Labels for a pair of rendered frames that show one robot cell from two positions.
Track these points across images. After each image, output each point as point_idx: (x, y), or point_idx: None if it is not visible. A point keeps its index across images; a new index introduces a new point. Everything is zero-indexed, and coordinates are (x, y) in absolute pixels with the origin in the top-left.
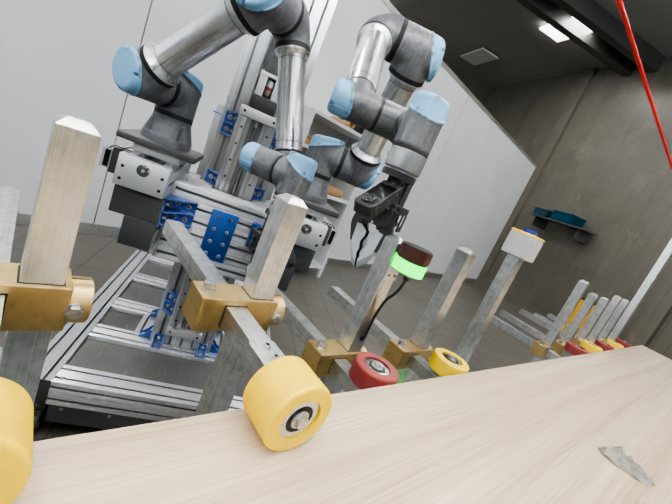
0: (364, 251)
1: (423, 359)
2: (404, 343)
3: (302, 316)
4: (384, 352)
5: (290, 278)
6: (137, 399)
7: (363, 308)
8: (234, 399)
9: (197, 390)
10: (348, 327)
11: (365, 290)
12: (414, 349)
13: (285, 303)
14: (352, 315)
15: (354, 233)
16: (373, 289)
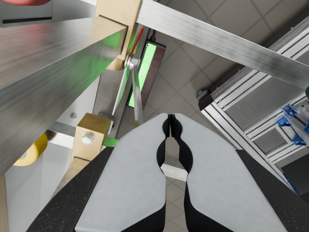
0: (153, 135)
1: (64, 144)
2: (82, 137)
3: (208, 43)
4: (107, 123)
5: (291, 182)
6: (288, 41)
7: (79, 24)
8: (235, 99)
9: (260, 82)
10: (111, 25)
11: (81, 35)
12: (76, 147)
13: (248, 47)
14: (108, 29)
15: (243, 172)
16: (48, 27)
